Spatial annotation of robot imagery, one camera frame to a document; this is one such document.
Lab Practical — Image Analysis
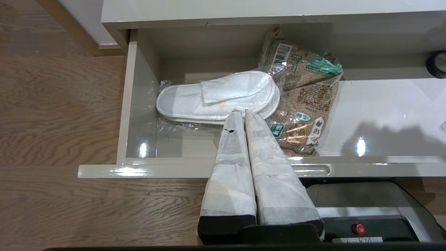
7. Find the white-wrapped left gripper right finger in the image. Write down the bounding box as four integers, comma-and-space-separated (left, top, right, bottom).
244, 109, 324, 233

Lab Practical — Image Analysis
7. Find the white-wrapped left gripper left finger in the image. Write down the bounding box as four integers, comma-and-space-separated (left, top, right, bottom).
197, 109, 257, 244

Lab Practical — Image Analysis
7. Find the black tape roll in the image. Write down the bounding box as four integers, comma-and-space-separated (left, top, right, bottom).
426, 51, 446, 79

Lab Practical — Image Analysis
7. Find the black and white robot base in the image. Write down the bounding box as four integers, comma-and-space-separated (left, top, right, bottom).
305, 180, 446, 243

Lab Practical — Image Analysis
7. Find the brown printed snack bag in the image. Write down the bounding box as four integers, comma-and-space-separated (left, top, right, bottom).
258, 28, 344, 157

